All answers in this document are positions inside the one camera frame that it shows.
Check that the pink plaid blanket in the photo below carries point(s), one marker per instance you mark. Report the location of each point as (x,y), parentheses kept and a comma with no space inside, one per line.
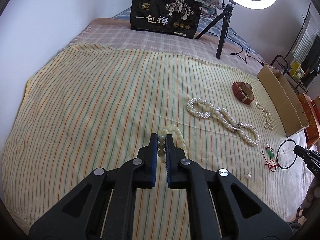
(117,34)

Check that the brown leather wristwatch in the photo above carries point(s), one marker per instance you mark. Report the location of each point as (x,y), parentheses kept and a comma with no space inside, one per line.
(243,92)

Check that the black tripod stand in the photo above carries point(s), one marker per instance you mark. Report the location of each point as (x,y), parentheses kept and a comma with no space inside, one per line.
(225,16)

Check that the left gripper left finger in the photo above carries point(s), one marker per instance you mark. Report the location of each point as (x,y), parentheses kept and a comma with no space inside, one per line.
(101,206)

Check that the orange cloth covered table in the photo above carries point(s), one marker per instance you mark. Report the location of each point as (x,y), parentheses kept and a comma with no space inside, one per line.
(312,131)

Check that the yellow crate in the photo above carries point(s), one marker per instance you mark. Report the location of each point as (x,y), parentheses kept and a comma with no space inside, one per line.
(296,71)

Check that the cardboard box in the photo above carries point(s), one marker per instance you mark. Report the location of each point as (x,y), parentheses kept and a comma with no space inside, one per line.
(285,100)

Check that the black snack bag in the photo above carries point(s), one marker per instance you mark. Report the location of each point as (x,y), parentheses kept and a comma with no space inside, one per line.
(172,17)

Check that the black clothes rack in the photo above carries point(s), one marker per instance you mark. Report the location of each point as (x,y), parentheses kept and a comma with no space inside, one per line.
(301,63)

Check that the pearl earring near left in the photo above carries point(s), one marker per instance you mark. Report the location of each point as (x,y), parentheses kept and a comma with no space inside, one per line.
(249,175)

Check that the striped hanging towel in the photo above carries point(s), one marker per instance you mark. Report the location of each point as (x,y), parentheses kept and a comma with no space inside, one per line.
(305,39)

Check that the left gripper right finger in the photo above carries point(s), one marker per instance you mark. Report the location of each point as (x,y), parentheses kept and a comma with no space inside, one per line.
(219,205)

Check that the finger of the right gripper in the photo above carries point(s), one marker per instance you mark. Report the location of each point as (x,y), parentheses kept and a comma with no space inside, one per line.
(304,153)

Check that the yellow striped cloth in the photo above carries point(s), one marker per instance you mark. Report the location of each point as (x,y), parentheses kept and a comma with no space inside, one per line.
(95,106)

